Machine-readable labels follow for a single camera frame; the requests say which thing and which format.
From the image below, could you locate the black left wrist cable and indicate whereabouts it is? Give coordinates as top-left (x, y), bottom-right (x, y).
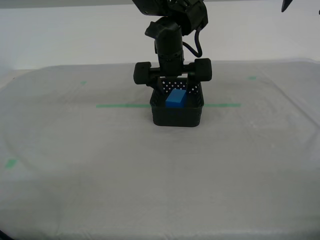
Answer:
top-left (181, 26), bottom-right (203, 58)

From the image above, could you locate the blue block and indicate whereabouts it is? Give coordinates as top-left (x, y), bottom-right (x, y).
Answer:
top-left (165, 89), bottom-right (188, 109)

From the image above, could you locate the black perforated plastic basket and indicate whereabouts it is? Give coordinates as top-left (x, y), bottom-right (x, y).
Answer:
top-left (149, 77), bottom-right (206, 128)

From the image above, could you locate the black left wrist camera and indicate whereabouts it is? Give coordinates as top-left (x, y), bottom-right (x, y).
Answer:
top-left (174, 0), bottom-right (209, 36)

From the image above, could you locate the long green tape strip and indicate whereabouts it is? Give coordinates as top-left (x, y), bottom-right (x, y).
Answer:
top-left (96, 102), bottom-right (241, 109)

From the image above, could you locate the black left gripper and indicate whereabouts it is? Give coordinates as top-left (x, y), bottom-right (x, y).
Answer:
top-left (132, 17), bottom-right (213, 95)

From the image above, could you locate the white translucent table cover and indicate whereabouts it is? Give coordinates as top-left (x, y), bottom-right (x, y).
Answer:
top-left (0, 58), bottom-right (320, 240)

